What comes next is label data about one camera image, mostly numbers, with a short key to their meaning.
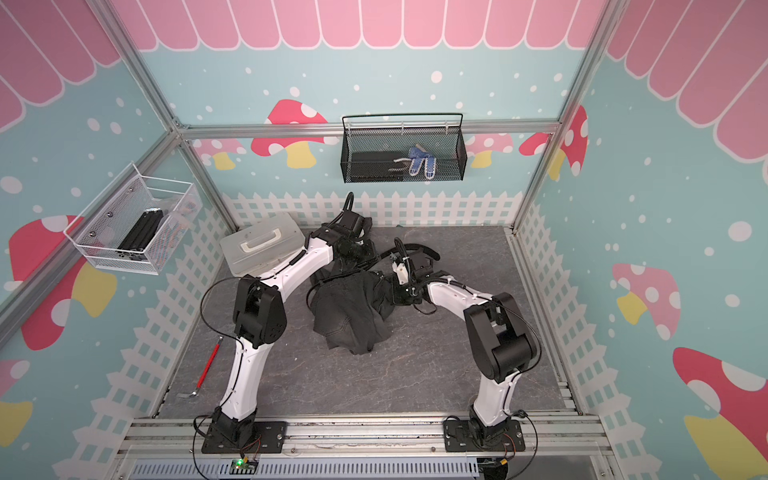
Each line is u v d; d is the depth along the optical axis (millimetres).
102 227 660
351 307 896
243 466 727
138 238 686
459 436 742
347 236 770
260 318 576
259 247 995
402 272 878
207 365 868
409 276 805
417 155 879
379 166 853
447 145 943
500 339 487
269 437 743
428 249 1133
